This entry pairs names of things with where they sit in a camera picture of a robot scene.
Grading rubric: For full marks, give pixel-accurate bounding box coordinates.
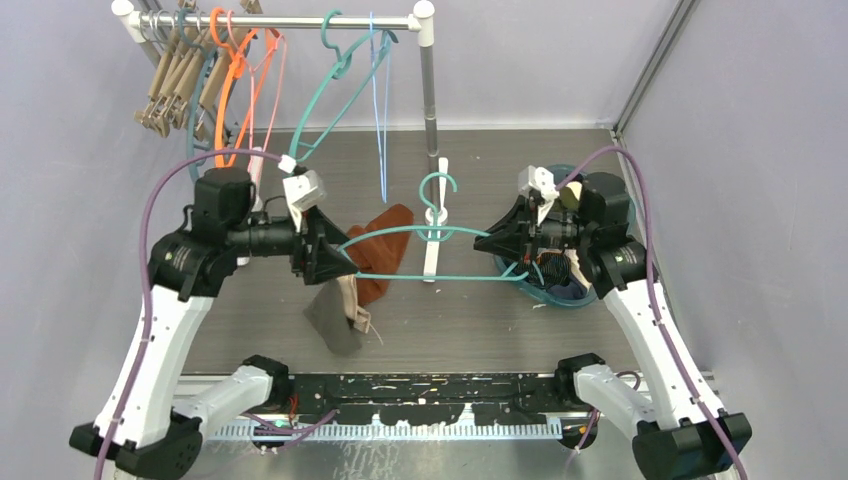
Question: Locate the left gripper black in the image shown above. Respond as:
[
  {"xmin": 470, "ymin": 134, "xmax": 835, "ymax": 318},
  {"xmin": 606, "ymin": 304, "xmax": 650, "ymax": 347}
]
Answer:
[{"xmin": 228, "ymin": 204, "xmax": 359, "ymax": 284}]

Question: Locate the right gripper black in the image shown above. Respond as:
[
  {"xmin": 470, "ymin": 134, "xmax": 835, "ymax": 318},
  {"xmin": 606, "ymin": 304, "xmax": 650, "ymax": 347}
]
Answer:
[{"xmin": 474, "ymin": 194, "xmax": 594, "ymax": 264}]

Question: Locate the teal hanger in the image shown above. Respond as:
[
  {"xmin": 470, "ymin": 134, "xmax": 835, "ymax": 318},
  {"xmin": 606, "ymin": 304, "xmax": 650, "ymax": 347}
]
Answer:
[
  {"xmin": 286, "ymin": 7, "xmax": 401, "ymax": 164},
  {"xmin": 337, "ymin": 171, "xmax": 529, "ymax": 283},
  {"xmin": 177, "ymin": 7, "xmax": 218, "ymax": 184}
]

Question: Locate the dark grey underwear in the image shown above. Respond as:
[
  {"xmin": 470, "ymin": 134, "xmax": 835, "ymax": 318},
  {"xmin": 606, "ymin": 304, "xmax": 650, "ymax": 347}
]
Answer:
[{"xmin": 303, "ymin": 275, "xmax": 372, "ymax": 357}]

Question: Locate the navy underwear cream waistband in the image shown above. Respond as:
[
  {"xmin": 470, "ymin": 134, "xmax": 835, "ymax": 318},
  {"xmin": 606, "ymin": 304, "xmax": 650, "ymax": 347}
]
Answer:
[{"xmin": 547, "ymin": 263, "xmax": 591, "ymax": 301}]

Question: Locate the orange hanger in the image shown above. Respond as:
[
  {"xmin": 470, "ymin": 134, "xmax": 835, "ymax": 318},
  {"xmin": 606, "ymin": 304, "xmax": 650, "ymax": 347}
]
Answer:
[{"xmin": 209, "ymin": 6, "xmax": 283, "ymax": 168}]

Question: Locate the olive green underwear cream waistband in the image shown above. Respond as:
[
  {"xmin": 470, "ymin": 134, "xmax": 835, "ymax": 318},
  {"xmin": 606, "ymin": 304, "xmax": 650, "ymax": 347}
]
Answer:
[{"xmin": 559, "ymin": 181, "xmax": 583, "ymax": 210}]

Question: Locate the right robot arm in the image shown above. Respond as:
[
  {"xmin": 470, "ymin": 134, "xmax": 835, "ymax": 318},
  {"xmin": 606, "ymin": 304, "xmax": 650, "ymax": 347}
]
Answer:
[{"xmin": 474, "ymin": 166, "xmax": 752, "ymax": 479}]

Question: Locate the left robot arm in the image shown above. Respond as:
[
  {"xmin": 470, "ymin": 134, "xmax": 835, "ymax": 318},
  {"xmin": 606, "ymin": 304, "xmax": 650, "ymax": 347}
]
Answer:
[{"xmin": 69, "ymin": 167, "xmax": 357, "ymax": 479}]

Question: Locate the brown towel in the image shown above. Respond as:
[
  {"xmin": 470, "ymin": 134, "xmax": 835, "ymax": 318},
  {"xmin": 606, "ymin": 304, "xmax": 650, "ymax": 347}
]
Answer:
[{"xmin": 345, "ymin": 204, "xmax": 414, "ymax": 307}]

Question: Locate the teal laundry basket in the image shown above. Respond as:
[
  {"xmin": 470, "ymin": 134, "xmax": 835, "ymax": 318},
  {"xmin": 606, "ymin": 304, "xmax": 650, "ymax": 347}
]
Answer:
[{"xmin": 493, "ymin": 164, "xmax": 638, "ymax": 309}]

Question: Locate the beige wooden hangers bunch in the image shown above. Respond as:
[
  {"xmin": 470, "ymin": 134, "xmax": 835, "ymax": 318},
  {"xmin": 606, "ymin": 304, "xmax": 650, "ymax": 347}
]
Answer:
[{"xmin": 134, "ymin": 25, "xmax": 223, "ymax": 140}]

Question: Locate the white garment rack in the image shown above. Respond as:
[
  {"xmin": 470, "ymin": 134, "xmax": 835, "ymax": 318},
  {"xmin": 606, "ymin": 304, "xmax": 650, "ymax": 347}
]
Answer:
[{"xmin": 111, "ymin": 1, "xmax": 448, "ymax": 275}]

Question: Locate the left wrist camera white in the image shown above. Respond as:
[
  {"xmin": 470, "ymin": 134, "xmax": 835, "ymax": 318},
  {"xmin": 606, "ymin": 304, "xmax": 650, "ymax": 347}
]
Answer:
[{"xmin": 278, "ymin": 155, "xmax": 327, "ymax": 234}]

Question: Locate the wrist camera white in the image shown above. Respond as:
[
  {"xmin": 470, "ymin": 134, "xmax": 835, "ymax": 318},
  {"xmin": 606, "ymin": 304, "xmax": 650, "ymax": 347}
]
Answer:
[
  {"xmin": 517, "ymin": 165, "xmax": 559, "ymax": 226},
  {"xmin": 278, "ymin": 155, "xmax": 327, "ymax": 234}
]

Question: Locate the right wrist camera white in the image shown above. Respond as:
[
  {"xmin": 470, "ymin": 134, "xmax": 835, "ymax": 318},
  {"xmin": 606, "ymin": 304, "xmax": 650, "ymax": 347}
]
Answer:
[{"xmin": 517, "ymin": 165, "xmax": 559, "ymax": 226}]

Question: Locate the light blue wire hanger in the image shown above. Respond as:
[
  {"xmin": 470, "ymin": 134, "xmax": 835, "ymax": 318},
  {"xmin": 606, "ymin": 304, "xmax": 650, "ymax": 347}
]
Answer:
[{"xmin": 369, "ymin": 12, "xmax": 392, "ymax": 204}]

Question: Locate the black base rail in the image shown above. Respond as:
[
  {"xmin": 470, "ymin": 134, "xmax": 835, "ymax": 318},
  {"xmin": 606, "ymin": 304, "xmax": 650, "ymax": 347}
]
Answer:
[{"xmin": 248, "ymin": 373, "xmax": 600, "ymax": 426}]

